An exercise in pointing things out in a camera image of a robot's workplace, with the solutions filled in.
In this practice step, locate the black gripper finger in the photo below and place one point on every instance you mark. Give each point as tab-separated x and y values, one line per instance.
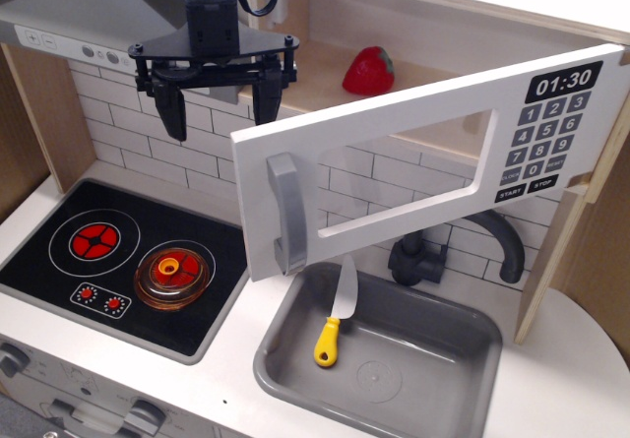
267	91
170	106

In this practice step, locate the dark grey faucet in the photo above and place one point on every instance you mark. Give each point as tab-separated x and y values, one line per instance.
484	245

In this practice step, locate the red toy strawberry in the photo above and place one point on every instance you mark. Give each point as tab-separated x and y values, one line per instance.
370	73

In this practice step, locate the black toy stovetop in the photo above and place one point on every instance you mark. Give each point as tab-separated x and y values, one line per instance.
80	262

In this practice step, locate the grey sink basin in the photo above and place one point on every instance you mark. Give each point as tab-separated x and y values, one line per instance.
410	364

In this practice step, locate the wooden microwave cabinet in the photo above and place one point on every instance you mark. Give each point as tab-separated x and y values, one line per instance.
431	41

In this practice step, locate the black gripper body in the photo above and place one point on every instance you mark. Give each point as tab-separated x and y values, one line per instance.
222	52

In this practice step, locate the grey oven knob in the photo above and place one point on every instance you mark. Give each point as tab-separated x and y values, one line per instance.
13	360
144	418

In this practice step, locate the grey oven knob left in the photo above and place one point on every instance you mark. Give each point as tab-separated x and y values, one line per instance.
13	360

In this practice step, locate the orange transparent pot lid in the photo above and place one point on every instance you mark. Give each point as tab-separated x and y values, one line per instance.
172	278

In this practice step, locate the grey oven door handle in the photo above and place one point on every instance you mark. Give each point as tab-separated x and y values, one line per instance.
90	421

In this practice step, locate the yellow handled toy knife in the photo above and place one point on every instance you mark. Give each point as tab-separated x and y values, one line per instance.
326	349

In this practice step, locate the grey oven knob right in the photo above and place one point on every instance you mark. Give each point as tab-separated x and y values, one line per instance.
144	418

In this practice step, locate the grey range hood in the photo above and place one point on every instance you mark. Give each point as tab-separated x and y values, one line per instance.
91	32

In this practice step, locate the white microwave door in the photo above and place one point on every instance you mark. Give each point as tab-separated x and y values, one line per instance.
376	169

